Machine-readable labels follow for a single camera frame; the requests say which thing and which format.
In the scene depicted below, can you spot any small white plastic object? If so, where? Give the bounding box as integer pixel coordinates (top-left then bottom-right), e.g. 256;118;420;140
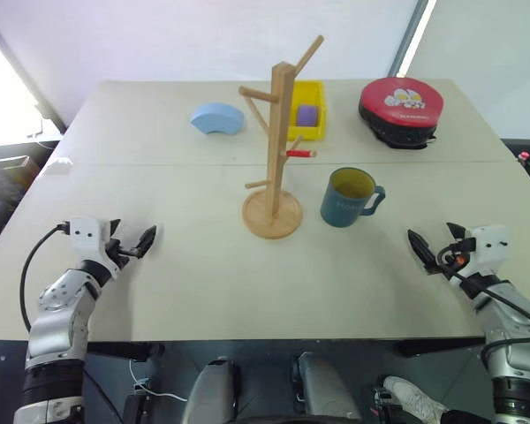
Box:
41;157;74;178

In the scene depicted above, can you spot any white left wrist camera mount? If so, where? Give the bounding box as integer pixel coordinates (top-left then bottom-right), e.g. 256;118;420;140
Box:
65;216;121;280

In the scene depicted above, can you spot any yellow plastic bin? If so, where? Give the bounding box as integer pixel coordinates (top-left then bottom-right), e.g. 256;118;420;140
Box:
287;79;329;143

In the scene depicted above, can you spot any light blue arc block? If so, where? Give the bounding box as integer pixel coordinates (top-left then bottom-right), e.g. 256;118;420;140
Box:
190;102;248;135

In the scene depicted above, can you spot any wooden mug tree stand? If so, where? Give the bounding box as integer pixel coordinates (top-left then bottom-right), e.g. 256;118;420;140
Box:
238;34;326;241

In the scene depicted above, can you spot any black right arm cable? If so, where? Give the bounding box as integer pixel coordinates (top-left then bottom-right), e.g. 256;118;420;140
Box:
438;245;530;370

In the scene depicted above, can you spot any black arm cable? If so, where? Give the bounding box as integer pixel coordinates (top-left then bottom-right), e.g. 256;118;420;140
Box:
438;245;530;370
19;223;71;332

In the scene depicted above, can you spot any teal mug with handle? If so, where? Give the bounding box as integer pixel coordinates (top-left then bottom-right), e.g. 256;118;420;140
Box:
320;167;387;229

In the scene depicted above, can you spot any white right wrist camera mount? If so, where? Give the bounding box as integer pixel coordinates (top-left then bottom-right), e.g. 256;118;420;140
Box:
462;224;511;280

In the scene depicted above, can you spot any thin white cable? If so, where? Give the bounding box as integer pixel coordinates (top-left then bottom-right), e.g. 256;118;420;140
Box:
129;359;189;404

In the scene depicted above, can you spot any dark window frame post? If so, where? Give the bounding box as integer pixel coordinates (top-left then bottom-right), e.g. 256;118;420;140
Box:
387;0;438;80
0;7;68;134

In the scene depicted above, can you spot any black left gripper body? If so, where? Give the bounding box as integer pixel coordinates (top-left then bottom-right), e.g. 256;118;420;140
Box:
104;237;143;269

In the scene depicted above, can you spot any white sneaker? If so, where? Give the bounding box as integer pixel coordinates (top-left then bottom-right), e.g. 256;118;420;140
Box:
382;375;448;424

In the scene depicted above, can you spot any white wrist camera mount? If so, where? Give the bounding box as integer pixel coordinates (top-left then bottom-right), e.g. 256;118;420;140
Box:
462;224;511;280
65;216;121;280

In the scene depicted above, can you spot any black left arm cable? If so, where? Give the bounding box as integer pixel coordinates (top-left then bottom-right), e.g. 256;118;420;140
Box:
19;223;71;332

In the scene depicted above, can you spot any purple cylinder block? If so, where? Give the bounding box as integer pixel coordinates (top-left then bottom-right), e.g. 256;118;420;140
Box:
296;104;321;127

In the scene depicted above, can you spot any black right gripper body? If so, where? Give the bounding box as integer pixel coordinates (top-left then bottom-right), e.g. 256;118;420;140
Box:
423;238;477;280

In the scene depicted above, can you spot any brown cardboard box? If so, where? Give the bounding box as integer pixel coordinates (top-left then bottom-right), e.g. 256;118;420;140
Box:
0;154;42;192

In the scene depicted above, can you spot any red and black round pad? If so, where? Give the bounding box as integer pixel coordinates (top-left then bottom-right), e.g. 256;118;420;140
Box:
358;76;445;152

